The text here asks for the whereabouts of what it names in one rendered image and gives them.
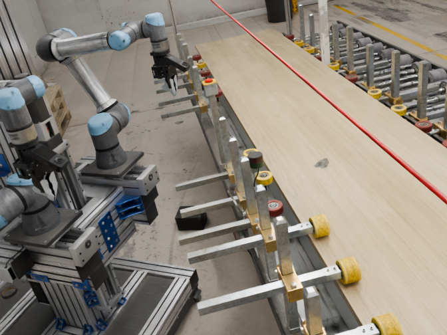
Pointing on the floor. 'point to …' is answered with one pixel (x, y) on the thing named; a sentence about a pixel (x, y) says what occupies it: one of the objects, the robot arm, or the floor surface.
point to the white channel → (324, 31)
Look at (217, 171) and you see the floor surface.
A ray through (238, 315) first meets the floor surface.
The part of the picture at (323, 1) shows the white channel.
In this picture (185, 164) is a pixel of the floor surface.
